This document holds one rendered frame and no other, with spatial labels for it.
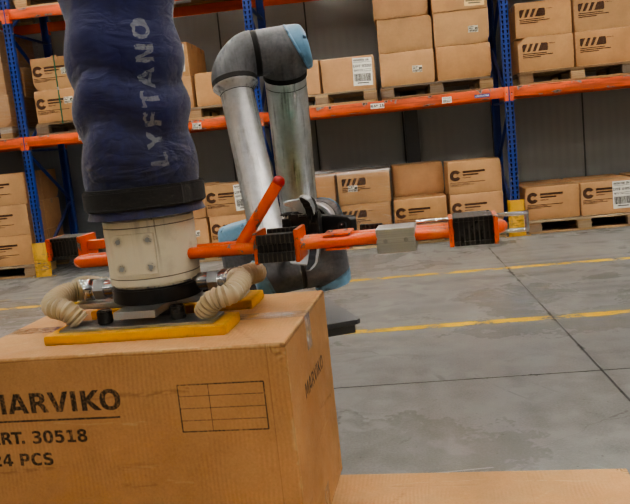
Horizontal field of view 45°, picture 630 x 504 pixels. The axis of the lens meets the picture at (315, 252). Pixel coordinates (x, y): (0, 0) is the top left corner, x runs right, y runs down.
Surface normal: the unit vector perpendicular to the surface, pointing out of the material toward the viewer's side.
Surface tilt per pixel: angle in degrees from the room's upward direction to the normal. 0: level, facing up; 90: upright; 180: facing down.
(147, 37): 78
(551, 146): 90
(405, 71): 95
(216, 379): 90
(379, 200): 90
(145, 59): 100
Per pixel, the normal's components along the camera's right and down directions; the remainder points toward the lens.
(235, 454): -0.16, 0.16
